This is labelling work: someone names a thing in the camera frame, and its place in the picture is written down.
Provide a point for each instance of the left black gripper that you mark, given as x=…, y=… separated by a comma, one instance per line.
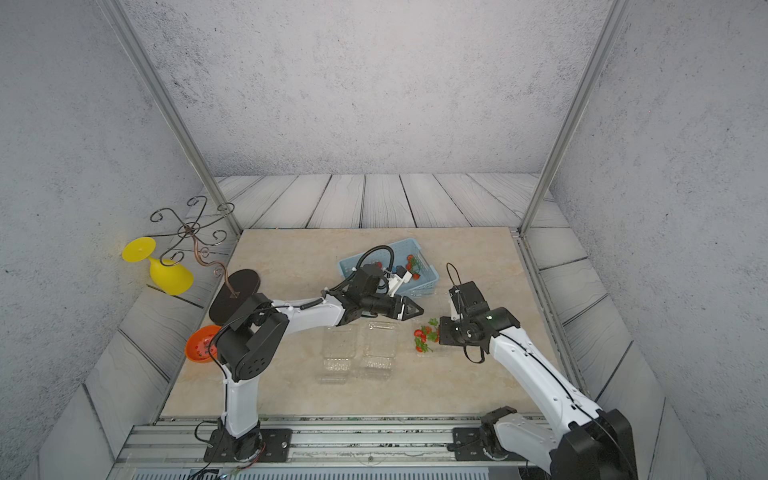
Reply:
x=412, y=313

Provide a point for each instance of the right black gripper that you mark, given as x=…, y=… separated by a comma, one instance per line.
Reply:
x=445, y=335

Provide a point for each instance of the clear clamshell container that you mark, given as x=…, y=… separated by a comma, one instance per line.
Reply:
x=426, y=336
x=378, y=352
x=339, y=350

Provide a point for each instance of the light blue perforated basket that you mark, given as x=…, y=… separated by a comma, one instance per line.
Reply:
x=407, y=254

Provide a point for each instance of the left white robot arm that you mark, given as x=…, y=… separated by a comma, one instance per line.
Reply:
x=252, y=327

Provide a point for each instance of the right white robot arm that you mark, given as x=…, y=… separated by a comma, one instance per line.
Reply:
x=540, y=396

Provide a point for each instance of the strawberry cluster right in basket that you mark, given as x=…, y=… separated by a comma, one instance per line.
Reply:
x=414, y=266

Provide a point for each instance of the orange plastic bowl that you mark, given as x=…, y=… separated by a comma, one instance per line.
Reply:
x=199, y=348

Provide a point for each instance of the yellow plastic goblet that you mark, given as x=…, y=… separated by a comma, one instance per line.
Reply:
x=172, y=278

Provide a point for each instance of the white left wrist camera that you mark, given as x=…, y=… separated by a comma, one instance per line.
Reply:
x=397, y=279

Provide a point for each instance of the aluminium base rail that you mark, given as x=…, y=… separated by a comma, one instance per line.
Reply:
x=324, y=447

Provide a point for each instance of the dark wire jewellery stand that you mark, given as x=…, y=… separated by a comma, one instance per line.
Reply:
x=204, y=252

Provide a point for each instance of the aluminium frame post right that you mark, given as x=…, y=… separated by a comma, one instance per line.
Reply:
x=589, y=79

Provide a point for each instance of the aluminium frame post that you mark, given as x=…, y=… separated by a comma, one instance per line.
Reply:
x=132, y=45
x=589, y=79

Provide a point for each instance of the aluminium frame post left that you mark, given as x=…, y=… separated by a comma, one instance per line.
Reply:
x=132, y=45

